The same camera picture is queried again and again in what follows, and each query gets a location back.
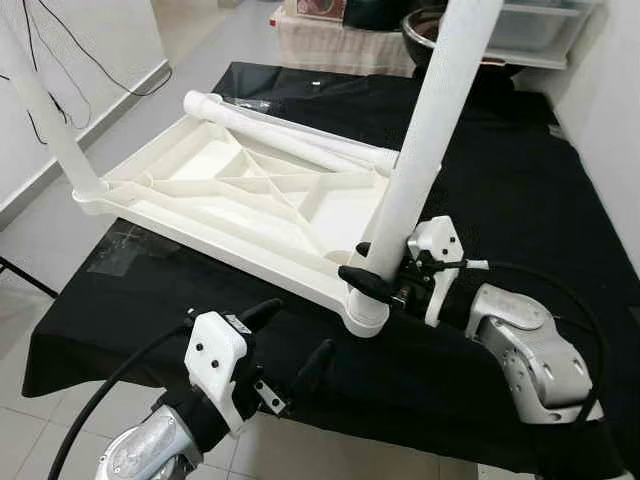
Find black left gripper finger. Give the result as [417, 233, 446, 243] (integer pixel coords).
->
[240, 298, 284, 331]
[290, 338, 336, 401]

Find black table cloth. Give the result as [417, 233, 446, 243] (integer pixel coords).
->
[22, 62, 640, 477]

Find woven wicker bench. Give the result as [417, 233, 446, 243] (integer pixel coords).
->
[270, 5, 416, 77]

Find black plastic bag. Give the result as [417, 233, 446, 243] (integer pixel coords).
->
[345, 0, 423, 31]

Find white shelf board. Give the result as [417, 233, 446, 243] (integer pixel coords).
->
[480, 44, 573, 71]

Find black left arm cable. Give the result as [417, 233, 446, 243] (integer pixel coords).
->
[48, 315, 196, 480]

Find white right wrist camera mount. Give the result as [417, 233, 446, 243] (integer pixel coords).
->
[407, 216, 469, 327]

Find red printed cardboard box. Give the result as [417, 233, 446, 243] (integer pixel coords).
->
[293, 0, 347, 21]

